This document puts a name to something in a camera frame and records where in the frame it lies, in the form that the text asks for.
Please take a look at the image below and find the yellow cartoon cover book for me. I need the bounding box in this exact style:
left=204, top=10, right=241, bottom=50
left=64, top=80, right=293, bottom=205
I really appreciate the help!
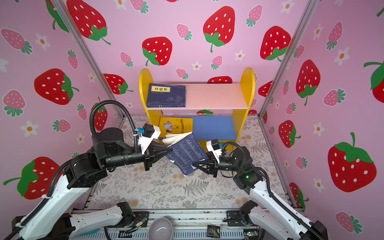
left=159, top=117, right=193, bottom=138

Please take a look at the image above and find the navy blue book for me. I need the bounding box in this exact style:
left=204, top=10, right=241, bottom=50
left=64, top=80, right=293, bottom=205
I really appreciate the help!
left=146, top=103, right=186, bottom=108

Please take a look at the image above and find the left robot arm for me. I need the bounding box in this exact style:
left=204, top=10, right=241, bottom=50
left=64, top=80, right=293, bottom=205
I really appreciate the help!
left=8, top=100, right=172, bottom=240

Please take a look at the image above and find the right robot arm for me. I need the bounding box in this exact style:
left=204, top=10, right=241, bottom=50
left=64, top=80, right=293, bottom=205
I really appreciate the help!
left=193, top=141, right=329, bottom=240

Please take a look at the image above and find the yellow pink blue bookshelf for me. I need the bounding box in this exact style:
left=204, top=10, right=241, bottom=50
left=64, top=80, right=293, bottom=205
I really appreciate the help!
left=138, top=67, right=256, bottom=152

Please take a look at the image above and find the small black circuit board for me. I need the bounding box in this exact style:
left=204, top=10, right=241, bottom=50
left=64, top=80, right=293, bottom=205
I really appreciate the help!
left=207, top=225, right=221, bottom=239

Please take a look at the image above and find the grey bowl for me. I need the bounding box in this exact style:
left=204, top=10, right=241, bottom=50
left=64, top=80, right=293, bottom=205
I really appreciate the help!
left=148, top=218, right=174, bottom=240

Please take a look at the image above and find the green lit circuit board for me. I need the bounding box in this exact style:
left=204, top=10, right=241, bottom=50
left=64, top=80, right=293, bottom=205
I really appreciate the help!
left=244, top=230, right=259, bottom=240

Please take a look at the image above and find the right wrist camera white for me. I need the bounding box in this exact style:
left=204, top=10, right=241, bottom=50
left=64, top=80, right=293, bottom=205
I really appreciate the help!
left=206, top=140, right=222, bottom=163

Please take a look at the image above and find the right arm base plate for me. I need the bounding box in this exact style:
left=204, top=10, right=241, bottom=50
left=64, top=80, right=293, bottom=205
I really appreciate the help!
left=223, top=210, right=249, bottom=227

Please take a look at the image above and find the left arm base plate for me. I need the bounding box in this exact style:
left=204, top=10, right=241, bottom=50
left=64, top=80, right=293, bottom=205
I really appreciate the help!
left=119, top=211, right=150, bottom=228

